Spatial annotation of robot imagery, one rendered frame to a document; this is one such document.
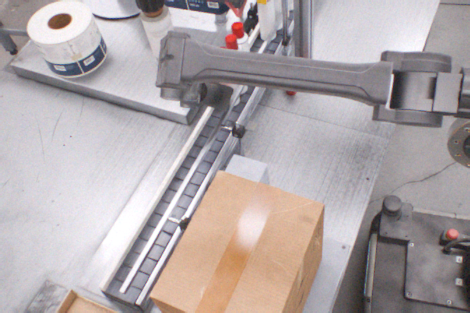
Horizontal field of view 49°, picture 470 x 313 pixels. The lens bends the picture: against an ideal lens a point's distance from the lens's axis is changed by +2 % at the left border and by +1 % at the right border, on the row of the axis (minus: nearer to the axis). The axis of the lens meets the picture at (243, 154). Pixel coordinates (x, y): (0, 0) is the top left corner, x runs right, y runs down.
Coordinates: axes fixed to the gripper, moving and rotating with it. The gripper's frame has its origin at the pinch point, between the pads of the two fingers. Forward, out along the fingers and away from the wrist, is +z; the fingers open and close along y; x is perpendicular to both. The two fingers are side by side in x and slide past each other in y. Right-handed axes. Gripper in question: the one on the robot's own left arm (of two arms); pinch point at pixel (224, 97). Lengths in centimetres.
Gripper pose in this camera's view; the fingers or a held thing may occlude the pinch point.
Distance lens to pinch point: 146.3
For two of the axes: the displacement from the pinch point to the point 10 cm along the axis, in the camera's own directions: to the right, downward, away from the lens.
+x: -2.6, 9.6, 1.2
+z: 3.1, -0.3, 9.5
